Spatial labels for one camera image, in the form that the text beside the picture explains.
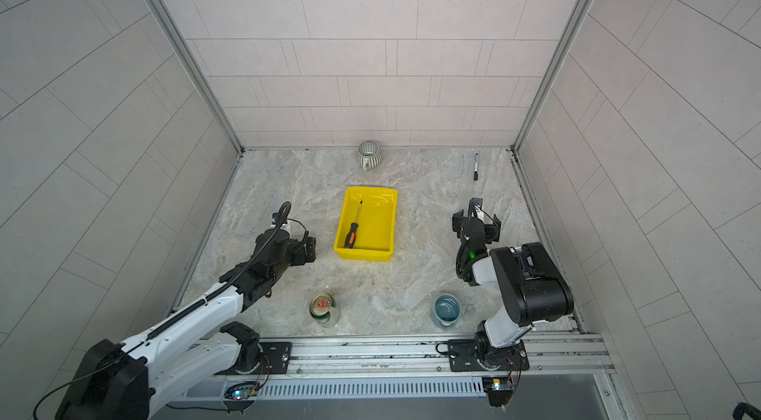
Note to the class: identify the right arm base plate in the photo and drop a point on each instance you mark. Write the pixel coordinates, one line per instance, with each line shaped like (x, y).
(470, 356)

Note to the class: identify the circuit board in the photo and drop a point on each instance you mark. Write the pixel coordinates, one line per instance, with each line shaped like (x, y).
(499, 391)
(239, 397)

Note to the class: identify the yellow plastic bin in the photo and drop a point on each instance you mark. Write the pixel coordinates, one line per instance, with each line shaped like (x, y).
(375, 237)

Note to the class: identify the white slotted vent strip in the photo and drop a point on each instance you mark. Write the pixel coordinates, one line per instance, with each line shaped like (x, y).
(348, 388)

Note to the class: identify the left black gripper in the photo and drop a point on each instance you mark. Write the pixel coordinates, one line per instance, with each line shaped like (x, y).
(302, 257)

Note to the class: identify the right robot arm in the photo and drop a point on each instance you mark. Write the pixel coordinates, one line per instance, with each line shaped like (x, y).
(531, 286)

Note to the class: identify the right circuit board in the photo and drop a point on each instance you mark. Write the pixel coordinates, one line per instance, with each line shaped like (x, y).
(499, 391)

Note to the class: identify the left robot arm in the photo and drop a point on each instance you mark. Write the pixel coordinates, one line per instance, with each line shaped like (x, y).
(137, 377)

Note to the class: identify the ribbed grey ceramic cup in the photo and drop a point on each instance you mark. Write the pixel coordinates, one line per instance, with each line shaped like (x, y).
(369, 155)

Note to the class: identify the left circuit board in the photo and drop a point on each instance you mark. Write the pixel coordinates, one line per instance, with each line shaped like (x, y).
(239, 397)

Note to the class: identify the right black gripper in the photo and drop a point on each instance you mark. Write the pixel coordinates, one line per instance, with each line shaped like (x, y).
(461, 224)

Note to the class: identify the green tin can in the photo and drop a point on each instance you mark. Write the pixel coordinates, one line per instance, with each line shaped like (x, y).
(323, 309)

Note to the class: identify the aluminium mounting rail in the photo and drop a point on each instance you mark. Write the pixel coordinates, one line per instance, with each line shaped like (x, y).
(414, 356)

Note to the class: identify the black orange screwdriver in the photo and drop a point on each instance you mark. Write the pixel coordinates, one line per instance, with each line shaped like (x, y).
(351, 238)

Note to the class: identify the teal ceramic mug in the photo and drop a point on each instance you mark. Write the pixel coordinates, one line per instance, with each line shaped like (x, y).
(446, 310)

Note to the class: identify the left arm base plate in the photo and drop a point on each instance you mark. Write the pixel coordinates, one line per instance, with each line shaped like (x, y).
(270, 358)

